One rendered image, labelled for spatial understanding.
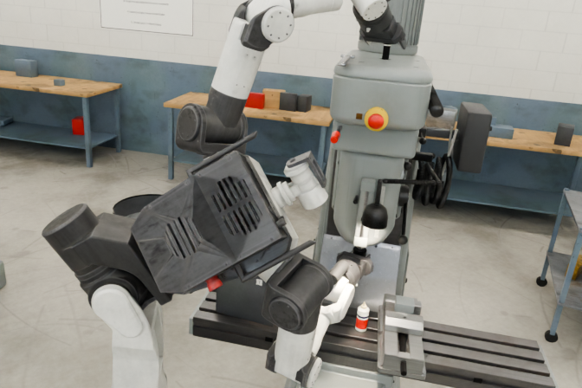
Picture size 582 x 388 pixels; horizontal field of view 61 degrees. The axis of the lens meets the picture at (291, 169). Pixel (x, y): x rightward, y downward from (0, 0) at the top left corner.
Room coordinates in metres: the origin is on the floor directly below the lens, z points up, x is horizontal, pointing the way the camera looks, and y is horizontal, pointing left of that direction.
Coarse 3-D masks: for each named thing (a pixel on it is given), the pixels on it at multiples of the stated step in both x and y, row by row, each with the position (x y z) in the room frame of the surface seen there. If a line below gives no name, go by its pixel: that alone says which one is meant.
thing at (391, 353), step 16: (384, 304) 1.54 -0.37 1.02; (416, 304) 1.47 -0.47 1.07; (384, 336) 1.35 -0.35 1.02; (400, 336) 1.36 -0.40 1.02; (416, 336) 1.35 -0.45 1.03; (384, 352) 1.27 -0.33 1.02; (400, 352) 1.27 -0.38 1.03; (416, 352) 1.27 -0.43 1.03; (384, 368) 1.25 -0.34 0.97; (416, 368) 1.24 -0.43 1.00
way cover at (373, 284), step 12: (324, 240) 1.85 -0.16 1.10; (336, 240) 1.85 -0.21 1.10; (324, 252) 1.83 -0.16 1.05; (336, 252) 1.82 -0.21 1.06; (372, 252) 1.81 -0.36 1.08; (384, 252) 1.80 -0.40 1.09; (396, 252) 1.80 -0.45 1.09; (324, 264) 1.81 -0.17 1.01; (384, 264) 1.78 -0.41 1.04; (396, 264) 1.78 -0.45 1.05; (372, 276) 1.76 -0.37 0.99; (384, 276) 1.76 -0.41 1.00; (396, 276) 1.75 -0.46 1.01; (360, 288) 1.73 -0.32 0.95; (372, 288) 1.73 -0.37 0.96; (384, 288) 1.73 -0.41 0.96; (324, 300) 1.70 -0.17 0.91; (360, 300) 1.70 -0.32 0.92; (372, 300) 1.70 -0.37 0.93
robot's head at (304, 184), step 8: (304, 168) 1.07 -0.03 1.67; (288, 176) 1.08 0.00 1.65; (296, 176) 1.07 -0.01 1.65; (304, 176) 1.08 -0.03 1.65; (312, 176) 1.09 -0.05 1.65; (280, 184) 1.08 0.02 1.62; (288, 184) 1.11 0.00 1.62; (296, 184) 1.08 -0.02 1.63; (304, 184) 1.07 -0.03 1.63; (312, 184) 1.08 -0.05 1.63; (288, 192) 1.07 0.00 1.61; (296, 192) 1.08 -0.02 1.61; (304, 192) 1.08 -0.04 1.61; (312, 192) 1.07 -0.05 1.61; (320, 192) 1.08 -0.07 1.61; (288, 200) 1.06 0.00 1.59; (304, 200) 1.08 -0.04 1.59; (312, 200) 1.07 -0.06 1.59; (320, 200) 1.08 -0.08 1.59; (304, 208) 1.09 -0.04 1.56; (312, 208) 1.07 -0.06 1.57
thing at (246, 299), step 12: (228, 288) 1.48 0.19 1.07; (240, 288) 1.47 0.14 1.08; (252, 288) 1.46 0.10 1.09; (264, 288) 1.45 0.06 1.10; (228, 300) 1.48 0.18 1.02; (240, 300) 1.47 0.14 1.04; (252, 300) 1.46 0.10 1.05; (228, 312) 1.48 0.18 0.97; (240, 312) 1.47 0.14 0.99; (252, 312) 1.46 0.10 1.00; (264, 324) 1.44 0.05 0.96
